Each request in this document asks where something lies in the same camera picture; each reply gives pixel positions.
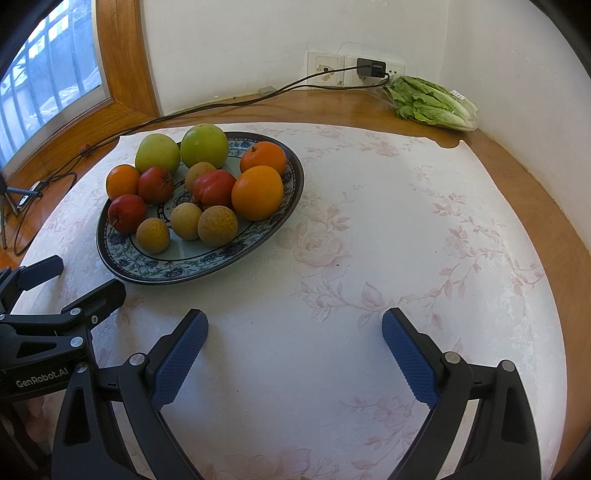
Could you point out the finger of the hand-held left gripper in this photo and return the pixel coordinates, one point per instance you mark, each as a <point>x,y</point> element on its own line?
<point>106,297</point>
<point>41,272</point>

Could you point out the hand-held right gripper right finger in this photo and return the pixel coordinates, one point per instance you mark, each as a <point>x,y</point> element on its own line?
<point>411,360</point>

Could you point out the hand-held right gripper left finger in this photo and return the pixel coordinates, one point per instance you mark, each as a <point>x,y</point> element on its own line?
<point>178,364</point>

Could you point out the small brown pear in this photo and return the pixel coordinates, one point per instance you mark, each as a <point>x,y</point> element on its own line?
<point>153,234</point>
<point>197,171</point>
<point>186,220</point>
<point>217,225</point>

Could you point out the small red apple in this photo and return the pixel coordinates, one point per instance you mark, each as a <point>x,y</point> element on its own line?
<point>127,213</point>
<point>155,185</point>

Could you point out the blue patterned plate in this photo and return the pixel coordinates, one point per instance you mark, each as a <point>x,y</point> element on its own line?
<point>184,258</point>

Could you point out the large red apple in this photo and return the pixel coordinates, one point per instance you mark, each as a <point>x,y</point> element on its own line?
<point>214,188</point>

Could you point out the green apple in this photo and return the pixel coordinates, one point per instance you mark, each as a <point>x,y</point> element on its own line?
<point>203,145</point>
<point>157,152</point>

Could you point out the large orange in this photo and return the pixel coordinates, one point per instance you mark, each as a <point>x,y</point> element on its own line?
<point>257,192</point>

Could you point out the white floral tablecloth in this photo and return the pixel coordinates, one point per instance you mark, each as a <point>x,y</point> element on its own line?
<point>346,323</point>

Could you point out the grey tripod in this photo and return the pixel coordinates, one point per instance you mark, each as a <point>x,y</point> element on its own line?
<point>21,191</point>

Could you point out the bagged romaine lettuce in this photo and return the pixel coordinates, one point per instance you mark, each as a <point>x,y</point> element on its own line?
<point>429,104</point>

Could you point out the small clear plastic clip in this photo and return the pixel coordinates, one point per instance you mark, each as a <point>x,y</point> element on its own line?
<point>266,90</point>

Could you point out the black power adapter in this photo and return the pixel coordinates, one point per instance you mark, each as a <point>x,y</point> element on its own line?
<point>371,68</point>

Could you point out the wooden window frame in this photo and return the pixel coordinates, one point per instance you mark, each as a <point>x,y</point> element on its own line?
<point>124,60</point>

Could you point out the white wall socket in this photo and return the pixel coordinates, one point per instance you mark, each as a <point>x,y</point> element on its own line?
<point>396,69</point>
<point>325,64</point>

